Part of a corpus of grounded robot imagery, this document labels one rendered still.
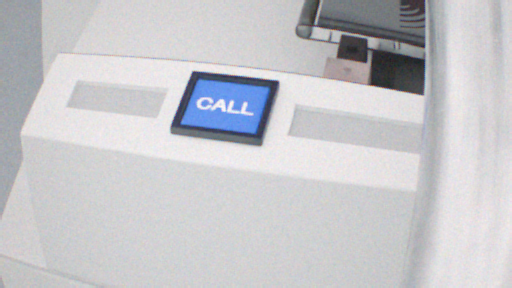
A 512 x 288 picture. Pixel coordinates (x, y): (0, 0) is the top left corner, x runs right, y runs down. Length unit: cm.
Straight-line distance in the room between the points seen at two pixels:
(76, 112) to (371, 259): 22
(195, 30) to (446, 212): 59
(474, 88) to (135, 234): 34
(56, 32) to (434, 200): 106
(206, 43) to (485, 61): 56
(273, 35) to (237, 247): 33
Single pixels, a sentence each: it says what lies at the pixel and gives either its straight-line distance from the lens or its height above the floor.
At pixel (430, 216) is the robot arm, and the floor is 109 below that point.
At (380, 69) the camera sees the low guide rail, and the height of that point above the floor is 85.
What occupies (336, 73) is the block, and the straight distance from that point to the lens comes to 92.
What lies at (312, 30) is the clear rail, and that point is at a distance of 97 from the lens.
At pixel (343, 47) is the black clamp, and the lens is 95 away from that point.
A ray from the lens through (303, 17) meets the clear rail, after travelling 98.
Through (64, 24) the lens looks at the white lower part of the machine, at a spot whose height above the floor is 59.
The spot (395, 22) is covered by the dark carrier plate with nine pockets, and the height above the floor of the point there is 90.
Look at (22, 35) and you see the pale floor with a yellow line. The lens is 259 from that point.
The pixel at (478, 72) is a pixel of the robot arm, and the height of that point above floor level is 114.
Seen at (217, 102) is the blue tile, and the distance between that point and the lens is 80.
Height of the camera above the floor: 147
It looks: 41 degrees down
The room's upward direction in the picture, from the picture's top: straight up
